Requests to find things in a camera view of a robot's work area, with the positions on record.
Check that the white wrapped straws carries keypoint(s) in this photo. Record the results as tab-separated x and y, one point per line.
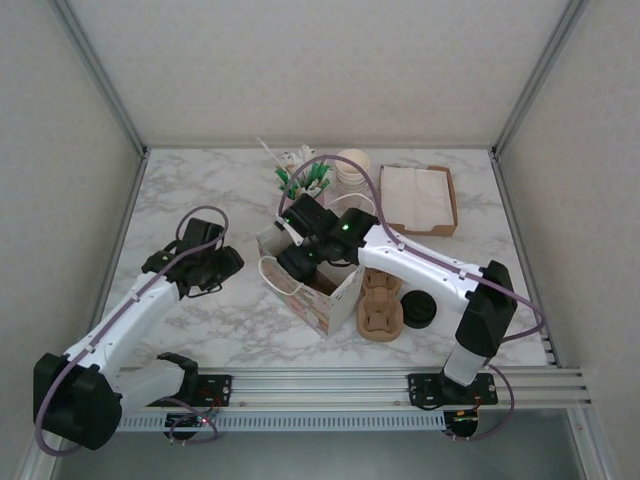
301	154

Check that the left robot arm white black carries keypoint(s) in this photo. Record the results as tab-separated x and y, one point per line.
125	320

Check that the aluminium frame post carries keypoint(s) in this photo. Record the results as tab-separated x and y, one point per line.
539	75
100	75

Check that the white paper napkins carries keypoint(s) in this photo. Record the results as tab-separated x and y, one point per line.
415	195

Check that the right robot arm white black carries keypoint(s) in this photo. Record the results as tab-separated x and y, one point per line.
415	265

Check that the brown pulp cup carrier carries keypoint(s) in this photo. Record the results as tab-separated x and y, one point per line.
377	315

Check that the aluminium table rail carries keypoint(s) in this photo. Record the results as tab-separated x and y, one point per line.
320	387

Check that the aluminium side rail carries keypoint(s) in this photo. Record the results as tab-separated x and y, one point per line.
125	225
520	235

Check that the brown cardboard tray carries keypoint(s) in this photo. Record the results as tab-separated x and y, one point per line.
420	230

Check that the long white straw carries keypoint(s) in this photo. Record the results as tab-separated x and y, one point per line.
270	150

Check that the pastel printed paper gift bag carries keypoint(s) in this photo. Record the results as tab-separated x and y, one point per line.
320	305

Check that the pink straw holder cup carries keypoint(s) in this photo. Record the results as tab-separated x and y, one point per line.
324	198

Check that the black plastic cup lid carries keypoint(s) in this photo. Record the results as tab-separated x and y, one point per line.
419	310

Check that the black controller board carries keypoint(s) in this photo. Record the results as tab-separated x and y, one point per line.
462	419
187	421

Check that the stack of white paper cups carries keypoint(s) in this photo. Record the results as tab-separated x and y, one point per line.
352	167

